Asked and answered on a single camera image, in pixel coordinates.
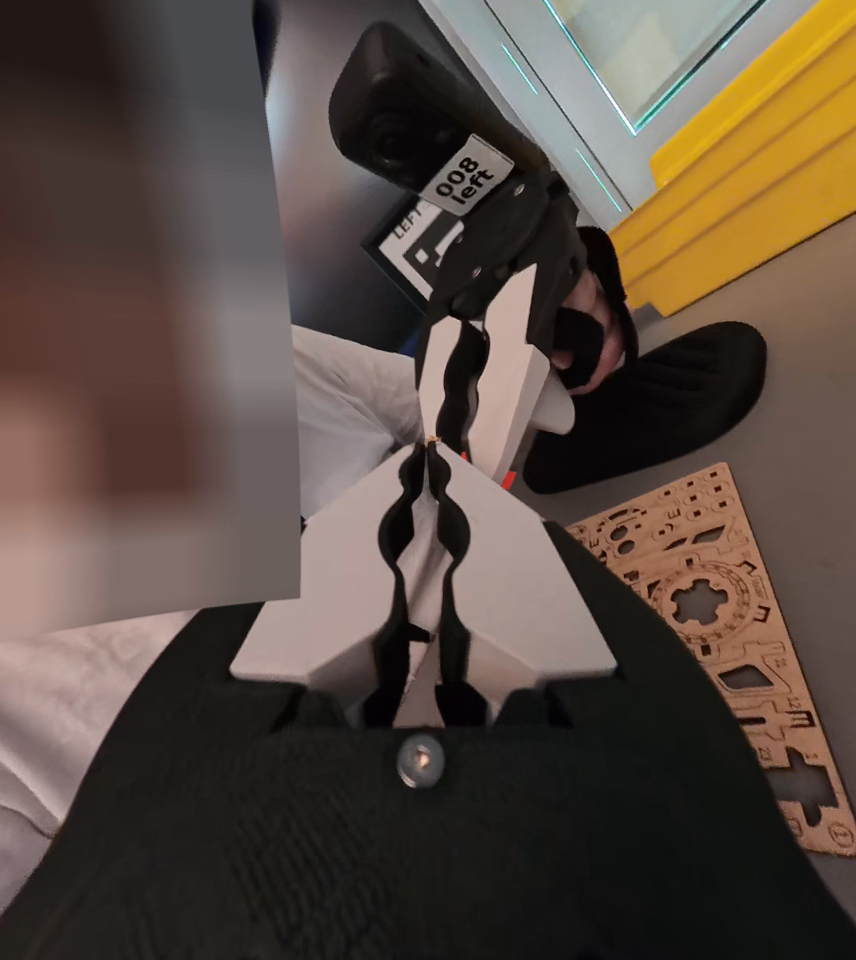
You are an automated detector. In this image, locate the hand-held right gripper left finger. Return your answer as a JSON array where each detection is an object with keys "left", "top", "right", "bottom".
[{"left": 229, "top": 442, "right": 429, "bottom": 726}]

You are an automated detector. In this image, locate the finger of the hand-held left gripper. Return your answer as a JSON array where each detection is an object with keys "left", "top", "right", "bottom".
[
  {"left": 464, "top": 264, "right": 551, "bottom": 490},
  {"left": 415, "top": 317, "right": 491, "bottom": 444}
]

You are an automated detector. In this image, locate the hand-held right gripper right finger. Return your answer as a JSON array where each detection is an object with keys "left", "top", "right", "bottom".
[{"left": 431, "top": 442, "right": 619, "bottom": 726}]

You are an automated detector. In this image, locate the laser-cut wooden parts sheet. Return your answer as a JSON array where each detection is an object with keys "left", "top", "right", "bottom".
[{"left": 566, "top": 462, "right": 856, "bottom": 861}]

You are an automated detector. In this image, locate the person's left hand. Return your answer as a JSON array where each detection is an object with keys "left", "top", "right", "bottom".
[{"left": 554, "top": 277, "right": 624, "bottom": 396}]

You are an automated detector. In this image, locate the black ribbed cushion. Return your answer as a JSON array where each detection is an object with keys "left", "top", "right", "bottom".
[{"left": 523, "top": 321, "right": 769, "bottom": 497}]

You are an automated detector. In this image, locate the white framed glass panel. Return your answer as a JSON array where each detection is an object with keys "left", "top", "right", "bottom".
[{"left": 416, "top": 0, "right": 828, "bottom": 220}]

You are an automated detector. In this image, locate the yellow plastic bin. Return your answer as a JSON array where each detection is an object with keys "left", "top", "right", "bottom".
[{"left": 611, "top": 0, "right": 856, "bottom": 321}]

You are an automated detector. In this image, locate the person's white clothing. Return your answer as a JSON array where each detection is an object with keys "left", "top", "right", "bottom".
[{"left": 0, "top": 322, "right": 431, "bottom": 960}]

